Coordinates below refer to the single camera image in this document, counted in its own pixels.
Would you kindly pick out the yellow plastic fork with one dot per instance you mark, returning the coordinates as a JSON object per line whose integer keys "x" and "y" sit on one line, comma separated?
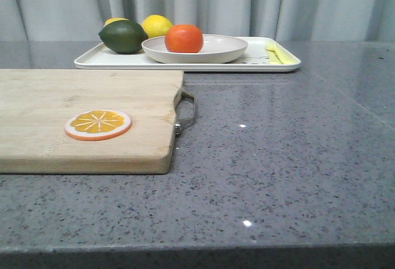
{"x": 282, "y": 53}

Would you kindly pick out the beige round plate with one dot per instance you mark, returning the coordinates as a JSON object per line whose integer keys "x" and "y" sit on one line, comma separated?
{"x": 217, "y": 49}

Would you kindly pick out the metal cutting board handle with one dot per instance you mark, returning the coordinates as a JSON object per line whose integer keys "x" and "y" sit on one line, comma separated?
{"x": 186, "y": 111}

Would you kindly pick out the white bear print tray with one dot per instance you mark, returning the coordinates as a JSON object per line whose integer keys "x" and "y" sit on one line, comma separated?
{"x": 254, "y": 59}

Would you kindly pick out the green lime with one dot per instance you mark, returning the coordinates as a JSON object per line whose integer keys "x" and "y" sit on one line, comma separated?
{"x": 123, "y": 36}

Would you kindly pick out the orange mandarin fruit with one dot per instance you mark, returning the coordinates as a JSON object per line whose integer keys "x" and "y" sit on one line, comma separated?
{"x": 184, "y": 38}

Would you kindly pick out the orange slice toy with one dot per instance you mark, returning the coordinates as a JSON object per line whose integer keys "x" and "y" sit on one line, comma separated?
{"x": 98, "y": 125}

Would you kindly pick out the wooden cutting board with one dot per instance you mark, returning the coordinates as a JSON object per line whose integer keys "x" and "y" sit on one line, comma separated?
{"x": 37, "y": 103}

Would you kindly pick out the yellow lemon right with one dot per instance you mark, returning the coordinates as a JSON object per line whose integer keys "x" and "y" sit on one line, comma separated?
{"x": 156, "y": 25}

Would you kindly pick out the grey curtain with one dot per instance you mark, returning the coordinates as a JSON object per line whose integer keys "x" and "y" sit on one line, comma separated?
{"x": 284, "y": 20}

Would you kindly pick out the yellow lemon behind lime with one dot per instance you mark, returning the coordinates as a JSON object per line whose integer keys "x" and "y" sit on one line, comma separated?
{"x": 114, "y": 19}

